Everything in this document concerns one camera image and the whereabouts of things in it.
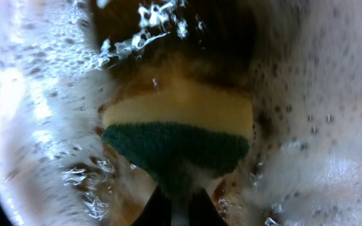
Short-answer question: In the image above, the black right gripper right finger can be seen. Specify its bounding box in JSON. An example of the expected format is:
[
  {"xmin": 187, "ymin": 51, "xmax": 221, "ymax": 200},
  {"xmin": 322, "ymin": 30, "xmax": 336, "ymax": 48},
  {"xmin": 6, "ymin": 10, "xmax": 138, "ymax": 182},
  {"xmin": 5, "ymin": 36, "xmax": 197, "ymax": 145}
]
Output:
[{"xmin": 189, "ymin": 188, "xmax": 228, "ymax": 226}]

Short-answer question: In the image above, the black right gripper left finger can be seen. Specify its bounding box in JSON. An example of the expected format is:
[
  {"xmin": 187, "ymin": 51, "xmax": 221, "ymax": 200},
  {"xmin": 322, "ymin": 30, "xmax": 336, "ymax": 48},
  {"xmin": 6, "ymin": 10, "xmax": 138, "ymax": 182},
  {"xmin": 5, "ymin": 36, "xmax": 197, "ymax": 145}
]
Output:
[{"xmin": 131, "ymin": 185, "xmax": 171, "ymax": 226}]

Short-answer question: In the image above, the green yellow sponge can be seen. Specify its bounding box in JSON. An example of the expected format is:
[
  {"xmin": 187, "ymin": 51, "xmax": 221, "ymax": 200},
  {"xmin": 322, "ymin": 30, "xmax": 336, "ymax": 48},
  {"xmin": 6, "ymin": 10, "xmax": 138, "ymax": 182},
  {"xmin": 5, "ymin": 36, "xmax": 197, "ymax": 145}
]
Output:
[{"xmin": 102, "ymin": 77, "xmax": 253, "ymax": 200}]

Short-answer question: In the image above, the orange soapy tray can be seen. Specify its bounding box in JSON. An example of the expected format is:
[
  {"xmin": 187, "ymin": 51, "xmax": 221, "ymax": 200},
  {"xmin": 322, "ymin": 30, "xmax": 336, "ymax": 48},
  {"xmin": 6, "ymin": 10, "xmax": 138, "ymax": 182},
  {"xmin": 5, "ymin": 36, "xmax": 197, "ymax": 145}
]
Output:
[{"xmin": 0, "ymin": 1, "xmax": 362, "ymax": 225}]

